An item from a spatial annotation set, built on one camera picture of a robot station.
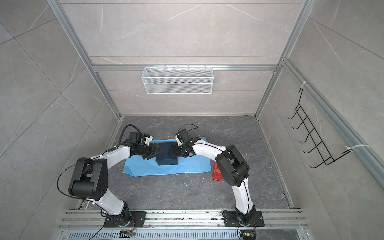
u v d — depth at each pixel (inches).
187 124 29.7
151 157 33.9
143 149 31.5
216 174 32.7
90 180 18.2
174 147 32.3
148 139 34.7
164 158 34.8
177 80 39.5
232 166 20.8
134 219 28.7
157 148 33.5
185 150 27.6
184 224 28.7
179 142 30.8
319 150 25.0
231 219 28.7
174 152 32.1
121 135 28.2
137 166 36.1
